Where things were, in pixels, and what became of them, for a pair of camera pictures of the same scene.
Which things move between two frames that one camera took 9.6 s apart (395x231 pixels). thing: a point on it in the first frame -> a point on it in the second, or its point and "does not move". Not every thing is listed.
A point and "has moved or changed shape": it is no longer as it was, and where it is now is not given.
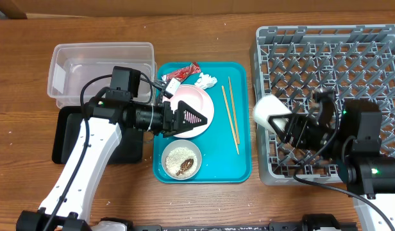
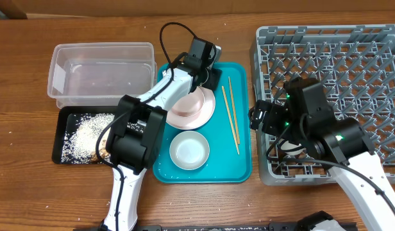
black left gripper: x=179 y=123 -> x=214 y=80
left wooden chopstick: x=231 y=120 does not move
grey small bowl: x=181 y=159 has moved or changed shape
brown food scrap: x=184 y=166 has moved or changed shape
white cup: x=268 y=106 has moved or changed shape
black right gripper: x=302 y=120 -> x=272 y=111
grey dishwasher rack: x=355 y=62 does not move
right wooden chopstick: x=235 y=111 does not move
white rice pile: x=176 y=159 has moved or changed shape
